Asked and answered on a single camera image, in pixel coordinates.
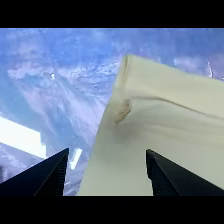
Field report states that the cream garment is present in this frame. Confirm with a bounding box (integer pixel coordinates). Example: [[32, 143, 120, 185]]
[[77, 54, 224, 197]]

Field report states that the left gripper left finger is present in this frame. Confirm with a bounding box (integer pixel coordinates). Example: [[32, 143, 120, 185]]
[[0, 147, 70, 197]]

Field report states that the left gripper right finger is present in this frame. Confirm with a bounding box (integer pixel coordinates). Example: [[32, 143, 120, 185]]
[[145, 148, 224, 197]]

